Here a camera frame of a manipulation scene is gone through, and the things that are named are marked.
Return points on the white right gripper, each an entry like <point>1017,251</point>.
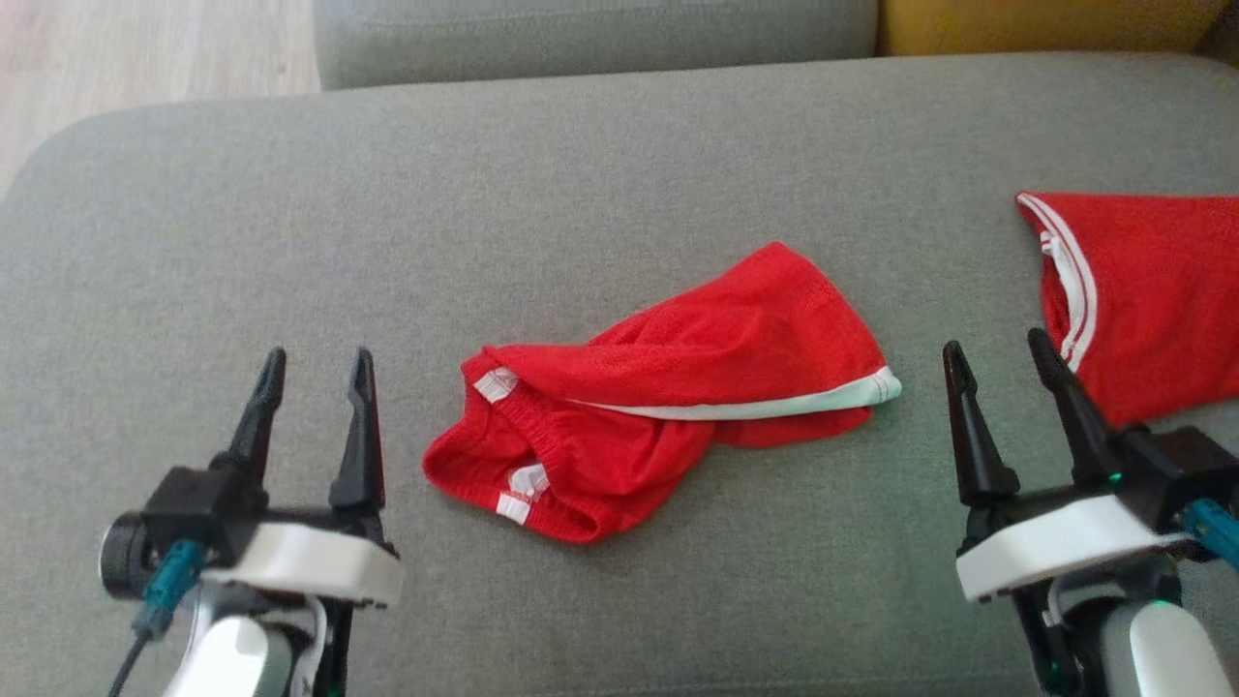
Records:
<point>1055,542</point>

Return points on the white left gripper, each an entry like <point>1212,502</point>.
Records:
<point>319,566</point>

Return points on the red basketball jersey number 23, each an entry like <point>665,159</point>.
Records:
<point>1162,300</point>

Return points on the red shorts white trim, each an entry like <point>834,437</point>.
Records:
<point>736,329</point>

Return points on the large yellow sofa cushion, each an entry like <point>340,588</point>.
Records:
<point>1045,24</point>

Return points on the large grey sofa seat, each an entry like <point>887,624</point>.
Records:
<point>629,155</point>

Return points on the small grey sofa cushion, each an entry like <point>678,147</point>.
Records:
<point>581,39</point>

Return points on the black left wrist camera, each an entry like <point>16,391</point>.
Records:
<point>189,503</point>

